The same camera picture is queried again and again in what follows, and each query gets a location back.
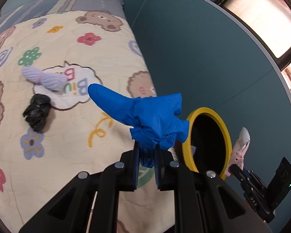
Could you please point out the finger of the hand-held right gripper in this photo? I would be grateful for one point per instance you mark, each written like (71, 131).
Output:
(240, 177)

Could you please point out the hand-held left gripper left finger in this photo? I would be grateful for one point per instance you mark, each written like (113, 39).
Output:
(135, 166)

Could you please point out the window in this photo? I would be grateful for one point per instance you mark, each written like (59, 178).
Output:
(257, 17)

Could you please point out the yellow rimmed trash bin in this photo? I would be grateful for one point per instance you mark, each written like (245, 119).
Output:
(187, 156)

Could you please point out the cream bear printed blanket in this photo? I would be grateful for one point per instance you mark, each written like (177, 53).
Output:
(75, 53)

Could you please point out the pink cloth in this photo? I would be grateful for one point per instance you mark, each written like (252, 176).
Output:
(236, 155)

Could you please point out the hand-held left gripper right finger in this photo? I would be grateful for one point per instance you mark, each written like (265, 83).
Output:
(157, 173)

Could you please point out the black crumpled sock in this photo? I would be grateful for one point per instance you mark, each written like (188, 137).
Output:
(37, 111)

